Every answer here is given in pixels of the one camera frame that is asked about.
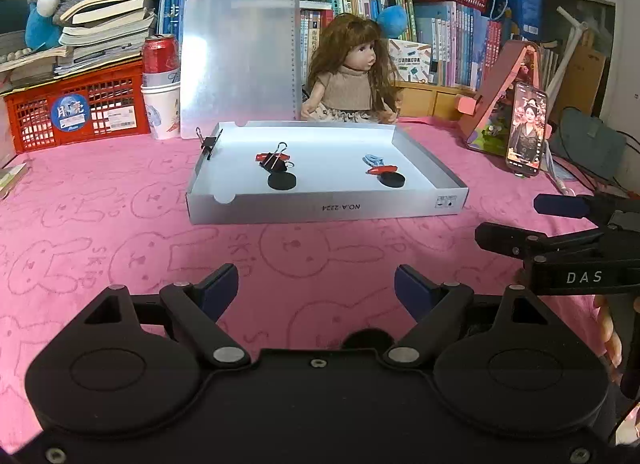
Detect large black binder clip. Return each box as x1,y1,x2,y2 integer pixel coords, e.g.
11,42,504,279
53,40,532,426
257,141,296,173

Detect brown-haired doll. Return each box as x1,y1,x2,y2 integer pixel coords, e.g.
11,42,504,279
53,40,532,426
300,14,403,125

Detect small black binder clip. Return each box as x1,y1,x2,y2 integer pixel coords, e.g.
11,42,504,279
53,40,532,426
195,127,224,161

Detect brown cardboard sheet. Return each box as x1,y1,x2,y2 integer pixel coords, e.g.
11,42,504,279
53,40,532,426
560,31,608,117

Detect person's right hand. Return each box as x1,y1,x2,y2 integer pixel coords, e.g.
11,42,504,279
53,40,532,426
592,296,623,370

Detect red drink can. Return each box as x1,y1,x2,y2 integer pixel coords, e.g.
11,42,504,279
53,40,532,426
142,34,180,87

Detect pink rabbit-print blanket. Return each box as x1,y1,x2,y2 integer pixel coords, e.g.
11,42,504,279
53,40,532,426
0,116,640,435

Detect row of upright books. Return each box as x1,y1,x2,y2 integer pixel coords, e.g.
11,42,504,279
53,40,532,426
157,0,506,89

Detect shallow white cardboard box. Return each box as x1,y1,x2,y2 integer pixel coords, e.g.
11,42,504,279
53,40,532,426
186,120,470,226

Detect pink phone stand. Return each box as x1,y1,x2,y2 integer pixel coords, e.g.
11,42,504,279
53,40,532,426
455,40,553,155

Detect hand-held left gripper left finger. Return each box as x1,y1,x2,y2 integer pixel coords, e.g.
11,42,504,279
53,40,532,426
82,263,252,370

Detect colourful patterned box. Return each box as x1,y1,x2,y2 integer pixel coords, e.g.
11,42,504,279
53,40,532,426
387,38,433,84

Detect wooden shelf box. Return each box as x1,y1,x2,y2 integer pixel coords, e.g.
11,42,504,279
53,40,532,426
395,80,481,121

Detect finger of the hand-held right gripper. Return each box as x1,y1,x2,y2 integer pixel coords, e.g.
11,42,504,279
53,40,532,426
533,193,613,221
474,221,606,265

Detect white cable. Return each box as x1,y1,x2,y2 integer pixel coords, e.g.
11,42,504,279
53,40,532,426
547,146,576,197

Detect dark grey pouch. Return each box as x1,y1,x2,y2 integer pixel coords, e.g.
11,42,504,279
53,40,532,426
550,106,628,182

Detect blue bag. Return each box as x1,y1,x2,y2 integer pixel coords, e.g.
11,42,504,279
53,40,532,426
490,0,543,42

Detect stack of worn books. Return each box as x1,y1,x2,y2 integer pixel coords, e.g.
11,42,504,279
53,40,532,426
0,0,188,94

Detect blue and white plush toy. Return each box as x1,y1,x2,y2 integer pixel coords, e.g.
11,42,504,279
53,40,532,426
25,0,68,52

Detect translucent clipboard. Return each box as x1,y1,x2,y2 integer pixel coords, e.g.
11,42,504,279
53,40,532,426
179,0,301,141

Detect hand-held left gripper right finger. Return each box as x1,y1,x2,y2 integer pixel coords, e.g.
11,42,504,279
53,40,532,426
382,264,556,370

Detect red plastic crate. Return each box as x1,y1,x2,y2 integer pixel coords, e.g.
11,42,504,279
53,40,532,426
4,56,152,155

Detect white folding stand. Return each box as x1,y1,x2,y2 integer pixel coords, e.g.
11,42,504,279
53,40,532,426
542,6,591,94

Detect white paper cups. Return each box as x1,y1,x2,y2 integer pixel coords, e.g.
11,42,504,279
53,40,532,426
140,81,182,141

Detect smartphone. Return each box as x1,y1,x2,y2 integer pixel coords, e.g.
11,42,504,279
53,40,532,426
506,82,550,179

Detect wooden bead string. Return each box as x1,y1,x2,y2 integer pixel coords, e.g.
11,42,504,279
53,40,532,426
0,46,33,67

